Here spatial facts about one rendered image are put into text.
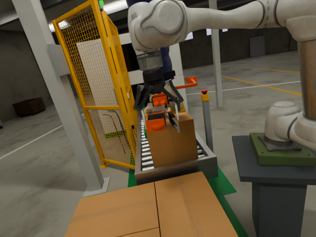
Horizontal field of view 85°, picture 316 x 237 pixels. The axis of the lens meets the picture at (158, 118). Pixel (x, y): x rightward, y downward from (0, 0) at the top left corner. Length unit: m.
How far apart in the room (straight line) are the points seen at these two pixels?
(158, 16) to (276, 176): 1.00
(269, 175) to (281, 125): 0.29
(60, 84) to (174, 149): 1.33
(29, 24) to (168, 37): 1.80
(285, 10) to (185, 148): 1.10
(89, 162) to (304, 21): 2.19
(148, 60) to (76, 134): 1.68
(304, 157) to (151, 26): 1.08
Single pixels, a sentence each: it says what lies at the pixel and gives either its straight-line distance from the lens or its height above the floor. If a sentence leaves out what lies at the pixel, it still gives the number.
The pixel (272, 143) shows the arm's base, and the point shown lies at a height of 0.85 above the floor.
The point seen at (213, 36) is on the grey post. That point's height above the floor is 1.65.
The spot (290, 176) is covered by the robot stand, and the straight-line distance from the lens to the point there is 1.20.
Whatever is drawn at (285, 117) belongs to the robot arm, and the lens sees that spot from 1.17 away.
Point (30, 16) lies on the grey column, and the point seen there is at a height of 2.02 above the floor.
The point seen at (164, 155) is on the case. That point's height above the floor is 0.67.
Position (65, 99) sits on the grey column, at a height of 1.23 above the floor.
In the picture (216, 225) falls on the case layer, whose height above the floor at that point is 0.54.
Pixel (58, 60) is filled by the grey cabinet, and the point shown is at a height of 1.61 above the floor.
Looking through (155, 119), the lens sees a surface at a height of 1.25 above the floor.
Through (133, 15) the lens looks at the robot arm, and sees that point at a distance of 0.64.
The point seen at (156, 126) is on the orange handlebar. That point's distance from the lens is 0.65.
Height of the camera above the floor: 1.47
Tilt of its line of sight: 20 degrees down
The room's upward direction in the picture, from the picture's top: 11 degrees counter-clockwise
